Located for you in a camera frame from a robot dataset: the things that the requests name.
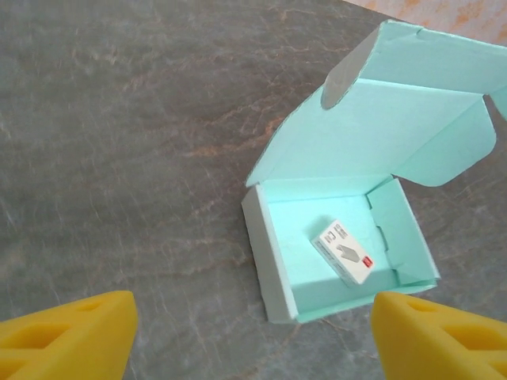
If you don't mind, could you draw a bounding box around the small white tag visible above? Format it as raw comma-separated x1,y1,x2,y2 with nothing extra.
310,218,375,287

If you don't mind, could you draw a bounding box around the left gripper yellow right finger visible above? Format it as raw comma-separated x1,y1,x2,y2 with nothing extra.
373,291,507,380

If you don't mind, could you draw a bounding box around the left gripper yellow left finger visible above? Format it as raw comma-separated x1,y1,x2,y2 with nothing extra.
0,290,139,380

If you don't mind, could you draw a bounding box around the teal paper box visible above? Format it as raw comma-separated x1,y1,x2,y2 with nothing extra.
241,19,507,325

